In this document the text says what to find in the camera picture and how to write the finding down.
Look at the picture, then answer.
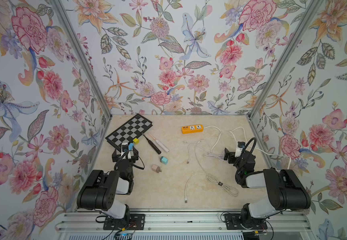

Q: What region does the pinkish white USB cable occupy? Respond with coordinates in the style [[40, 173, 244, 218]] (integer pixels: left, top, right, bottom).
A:
[[183, 139, 225, 165]]

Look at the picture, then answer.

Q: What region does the teal USB charger plug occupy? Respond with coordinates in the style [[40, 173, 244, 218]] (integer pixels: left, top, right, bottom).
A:
[[160, 157, 168, 165]]

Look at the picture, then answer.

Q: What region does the white pink electric toothbrush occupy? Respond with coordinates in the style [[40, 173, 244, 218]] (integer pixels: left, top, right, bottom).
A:
[[149, 134, 169, 153]]

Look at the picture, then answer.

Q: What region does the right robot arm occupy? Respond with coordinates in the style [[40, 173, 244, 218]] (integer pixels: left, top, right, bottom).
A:
[[223, 138, 311, 229]]

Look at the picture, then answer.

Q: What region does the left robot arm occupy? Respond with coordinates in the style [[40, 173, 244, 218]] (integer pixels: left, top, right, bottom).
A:
[[76, 148, 145, 223]]

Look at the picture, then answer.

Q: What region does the black electric toothbrush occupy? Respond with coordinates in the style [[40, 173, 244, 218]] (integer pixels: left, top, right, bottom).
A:
[[143, 135, 161, 155]]

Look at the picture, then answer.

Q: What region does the blue block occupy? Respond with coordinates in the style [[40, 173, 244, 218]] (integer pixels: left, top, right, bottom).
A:
[[128, 143, 134, 151]]

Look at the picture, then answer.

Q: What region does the yellow cube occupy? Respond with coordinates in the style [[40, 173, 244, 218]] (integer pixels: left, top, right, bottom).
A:
[[133, 138, 139, 145]]

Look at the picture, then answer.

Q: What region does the black white checkerboard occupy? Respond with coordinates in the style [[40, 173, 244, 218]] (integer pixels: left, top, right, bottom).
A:
[[105, 114, 153, 152]]

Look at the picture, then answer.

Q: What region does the orange power strip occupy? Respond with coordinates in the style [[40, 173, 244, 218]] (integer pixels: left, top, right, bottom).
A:
[[181, 125, 204, 135]]

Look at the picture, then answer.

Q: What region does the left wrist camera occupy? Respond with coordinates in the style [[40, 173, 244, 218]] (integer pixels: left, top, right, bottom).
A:
[[121, 143, 131, 160]]

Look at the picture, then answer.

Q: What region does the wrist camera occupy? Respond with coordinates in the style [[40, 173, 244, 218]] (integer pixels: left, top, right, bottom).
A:
[[121, 143, 131, 160], [234, 142, 245, 158]]

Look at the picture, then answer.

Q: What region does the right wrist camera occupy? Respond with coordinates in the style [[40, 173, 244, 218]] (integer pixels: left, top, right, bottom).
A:
[[234, 142, 245, 158]]

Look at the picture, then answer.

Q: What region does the white bundled USB cable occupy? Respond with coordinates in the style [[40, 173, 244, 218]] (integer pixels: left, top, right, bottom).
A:
[[184, 173, 239, 204]]

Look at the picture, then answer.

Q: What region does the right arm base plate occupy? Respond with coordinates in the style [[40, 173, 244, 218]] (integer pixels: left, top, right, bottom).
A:
[[220, 212, 268, 231]]

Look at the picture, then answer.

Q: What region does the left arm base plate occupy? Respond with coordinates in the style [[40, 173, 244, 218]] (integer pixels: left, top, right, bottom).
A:
[[103, 214, 145, 231]]

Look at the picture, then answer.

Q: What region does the aluminium front rail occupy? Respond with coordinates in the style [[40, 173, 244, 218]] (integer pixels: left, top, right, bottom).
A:
[[54, 209, 315, 240]]

